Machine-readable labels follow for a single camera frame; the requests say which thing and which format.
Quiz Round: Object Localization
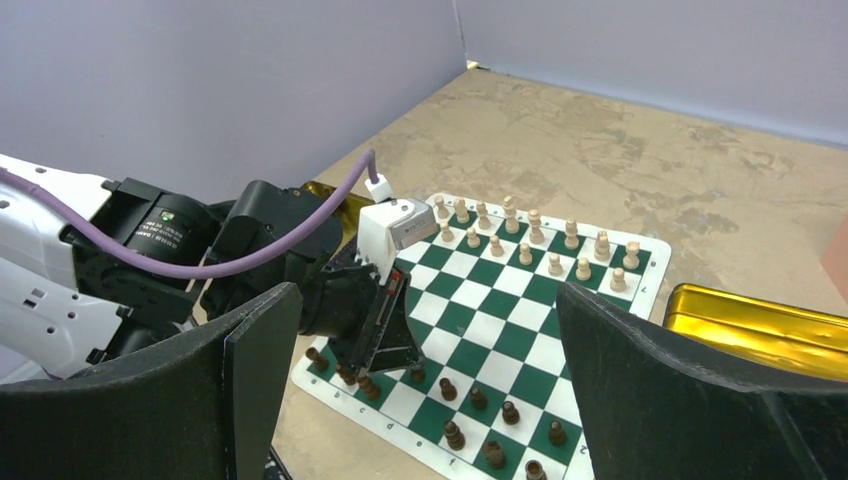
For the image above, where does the green white chess board mat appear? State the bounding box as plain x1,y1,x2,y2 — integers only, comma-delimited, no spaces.
292,225,671,479

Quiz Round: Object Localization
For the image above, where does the white chess pieces row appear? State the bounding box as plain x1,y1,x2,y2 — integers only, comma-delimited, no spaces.
410,194,663,302

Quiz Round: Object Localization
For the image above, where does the dark chess piece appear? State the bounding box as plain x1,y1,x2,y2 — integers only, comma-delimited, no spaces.
469,386,488,410
335,364,358,386
501,400,520,425
439,377,458,402
357,374,382,401
525,459,547,480
481,440,506,470
443,420,465,451
409,368,427,384
305,347,329,372

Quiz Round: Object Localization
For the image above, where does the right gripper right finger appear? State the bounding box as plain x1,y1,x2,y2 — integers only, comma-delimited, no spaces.
556,283,847,479

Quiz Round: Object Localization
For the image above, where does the left gold tin tray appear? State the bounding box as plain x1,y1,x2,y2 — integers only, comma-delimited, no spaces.
301,181,376,230

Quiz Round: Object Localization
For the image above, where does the dark chess piece eleventh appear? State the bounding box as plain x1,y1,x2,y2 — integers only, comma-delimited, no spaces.
548,420,568,446

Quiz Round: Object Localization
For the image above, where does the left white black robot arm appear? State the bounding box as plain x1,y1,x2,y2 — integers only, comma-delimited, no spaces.
1,151,435,383

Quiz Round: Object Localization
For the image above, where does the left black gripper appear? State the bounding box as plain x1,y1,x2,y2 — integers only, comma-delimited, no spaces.
299,264,424,374

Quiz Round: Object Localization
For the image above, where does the gold tin tray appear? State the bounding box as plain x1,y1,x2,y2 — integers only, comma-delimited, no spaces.
301,181,376,230
663,283,847,382

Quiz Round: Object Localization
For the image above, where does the right gold tin tray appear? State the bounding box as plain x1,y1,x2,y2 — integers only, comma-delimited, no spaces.
663,283,847,382

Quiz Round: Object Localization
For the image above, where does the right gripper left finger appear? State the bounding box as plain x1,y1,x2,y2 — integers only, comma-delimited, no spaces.
1,283,302,479

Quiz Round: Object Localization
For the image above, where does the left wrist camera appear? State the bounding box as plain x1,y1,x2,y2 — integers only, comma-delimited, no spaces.
356,199,439,285

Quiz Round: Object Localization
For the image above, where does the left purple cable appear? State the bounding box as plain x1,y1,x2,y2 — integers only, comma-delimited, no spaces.
0,148,380,281

